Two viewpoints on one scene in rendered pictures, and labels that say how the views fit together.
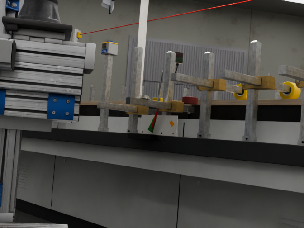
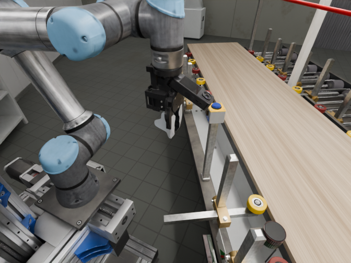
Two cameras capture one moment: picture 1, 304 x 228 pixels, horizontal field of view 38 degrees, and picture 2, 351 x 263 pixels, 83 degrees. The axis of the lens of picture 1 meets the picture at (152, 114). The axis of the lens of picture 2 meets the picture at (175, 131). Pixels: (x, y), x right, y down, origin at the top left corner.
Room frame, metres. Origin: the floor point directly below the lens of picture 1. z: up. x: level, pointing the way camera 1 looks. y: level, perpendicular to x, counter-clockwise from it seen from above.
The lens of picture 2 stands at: (1.90, -0.04, 1.70)
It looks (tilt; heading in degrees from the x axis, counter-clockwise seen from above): 40 degrees down; 38
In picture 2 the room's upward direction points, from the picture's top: straight up
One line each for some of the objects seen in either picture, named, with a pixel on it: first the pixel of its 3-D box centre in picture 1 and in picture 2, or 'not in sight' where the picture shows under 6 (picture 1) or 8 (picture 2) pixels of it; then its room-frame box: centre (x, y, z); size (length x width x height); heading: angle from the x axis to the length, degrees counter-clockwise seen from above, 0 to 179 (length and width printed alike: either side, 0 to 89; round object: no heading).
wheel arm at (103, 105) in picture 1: (131, 109); (211, 215); (2.36, 0.11, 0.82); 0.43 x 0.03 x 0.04; 133
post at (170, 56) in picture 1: (167, 98); (241, 262); (2.24, -0.07, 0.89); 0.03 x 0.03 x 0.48; 43
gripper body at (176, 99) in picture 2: not in sight; (165, 87); (2.26, 0.27, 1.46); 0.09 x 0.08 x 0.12; 103
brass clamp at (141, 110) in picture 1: (136, 110); (220, 211); (2.40, 0.08, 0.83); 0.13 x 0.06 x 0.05; 43
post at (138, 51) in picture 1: (135, 90); (222, 193); (2.42, 0.10, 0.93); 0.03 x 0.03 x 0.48; 43
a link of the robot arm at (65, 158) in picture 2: not in sight; (65, 159); (2.03, 0.53, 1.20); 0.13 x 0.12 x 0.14; 20
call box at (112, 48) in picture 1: (109, 49); (214, 113); (2.61, 0.28, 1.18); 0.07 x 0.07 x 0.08; 43
